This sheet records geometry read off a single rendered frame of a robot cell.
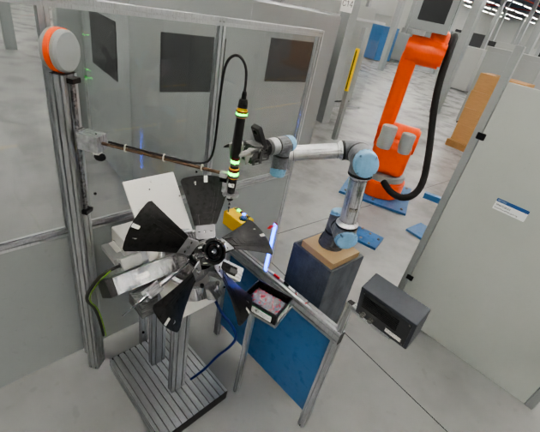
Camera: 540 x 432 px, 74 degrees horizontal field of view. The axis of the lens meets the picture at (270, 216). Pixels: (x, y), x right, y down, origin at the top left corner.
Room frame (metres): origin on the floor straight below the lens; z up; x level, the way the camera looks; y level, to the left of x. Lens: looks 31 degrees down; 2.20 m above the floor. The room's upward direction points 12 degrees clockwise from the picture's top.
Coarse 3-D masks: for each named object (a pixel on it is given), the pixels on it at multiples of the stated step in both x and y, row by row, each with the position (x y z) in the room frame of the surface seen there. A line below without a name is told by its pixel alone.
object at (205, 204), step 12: (192, 180) 1.45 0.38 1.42; (216, 180) 1.47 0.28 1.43; (192, 192) 1.41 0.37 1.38; (204, 192) 1.42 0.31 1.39; (216, 192) 1.43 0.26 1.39; (192, 204) 1.38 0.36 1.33; (204, 204) 1.38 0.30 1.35; (216, 204) 1.39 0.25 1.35; (192, 216) 1.36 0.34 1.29; (204, 216) 1.35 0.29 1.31; (216, 216) 1.36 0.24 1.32
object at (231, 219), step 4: (232, 208) 1.85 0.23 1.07; (224, 212) 1.81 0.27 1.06; (232, 212) 1.81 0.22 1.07; (236, 212) 1.82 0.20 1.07; (224, 216) 1.80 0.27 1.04; (228, 216) 1.78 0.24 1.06; (232, 216) 1.77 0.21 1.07; (236, 216) 1.77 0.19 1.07; (240, 216) 1.78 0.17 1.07; (224, 220) 1.80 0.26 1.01; (228, 220) 1.78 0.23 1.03; (232, 220) 1.75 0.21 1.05; (236, 220) 1.74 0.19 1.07; (240, 220) 1.74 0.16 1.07; (244, 220) 1.74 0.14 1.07; (252, 220) 1.78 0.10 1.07; (224, 224) 1.80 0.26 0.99; (228, 224) 1.77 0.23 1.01; (232, 224) 1.75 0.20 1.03; (236, 224) 1.73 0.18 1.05; (240, 224) 1.71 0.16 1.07; (232, 228) 1.75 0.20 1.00; (236, 228) 1.73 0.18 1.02
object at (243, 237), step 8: (248, 224) 1.54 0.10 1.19; (232, 232) 1.44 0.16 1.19; (240, 232) 1.46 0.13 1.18; (248, 232) 1.48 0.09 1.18; (256, 232) 1.51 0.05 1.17; (232, 240) 1.38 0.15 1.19; (240, 240) 1.40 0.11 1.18; (248, 240) 1.42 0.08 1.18; (256, 240) 1.45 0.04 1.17; (264, 240) 1.48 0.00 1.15; (240, 248) 1.34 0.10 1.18; (248, 248) 1.37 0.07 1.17; (256, 248) 1.40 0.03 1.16; (264, 248) 1.43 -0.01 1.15
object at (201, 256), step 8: (200, 240) 1.31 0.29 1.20; (208, 240) 1.24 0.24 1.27; (216, 240) 1.26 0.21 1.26; (208, 248) 1.22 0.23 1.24; (216, 248) 1.25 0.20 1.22; (224, 248) 1.26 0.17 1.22; (192, 256) 1.24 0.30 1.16; (200, 256) 1.19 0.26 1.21; (208, 256) 1.20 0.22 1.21; (216, 256) 1.22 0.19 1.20; (224, 256) 1.24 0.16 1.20; (192, 264) 1.22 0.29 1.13; (208, 264) 1.18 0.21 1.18; (216, 264) 1.19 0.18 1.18
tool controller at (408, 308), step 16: (368, 288) 1.18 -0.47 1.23; (384, 288) 1.19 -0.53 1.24; (368, 304) 1.17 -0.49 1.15; (384, 304) 1.12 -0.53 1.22; (400, 304) 1.12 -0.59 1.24; (416, 304) 1.12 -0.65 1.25; (368, 320) 1.15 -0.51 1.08; (384, 320) 1.12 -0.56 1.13; (400, 320) 1.07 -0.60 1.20; (416, 320) 1.05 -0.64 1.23; (400, 336) 1.07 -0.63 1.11; (416, 336) 1.12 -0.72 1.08
